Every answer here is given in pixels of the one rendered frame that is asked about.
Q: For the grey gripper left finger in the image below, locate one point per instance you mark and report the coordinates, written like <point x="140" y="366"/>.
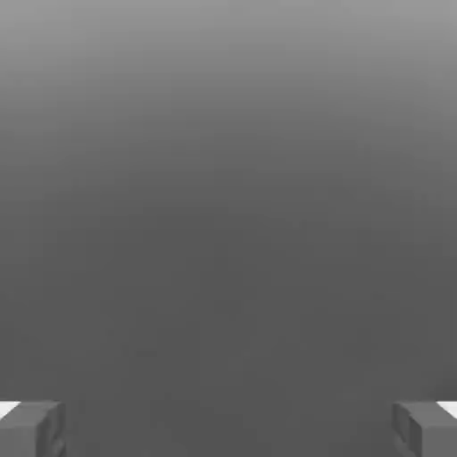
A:
<point x="26" y="432"/>

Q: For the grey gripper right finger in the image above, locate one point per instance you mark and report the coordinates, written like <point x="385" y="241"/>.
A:
<point x="432" y="433"/>

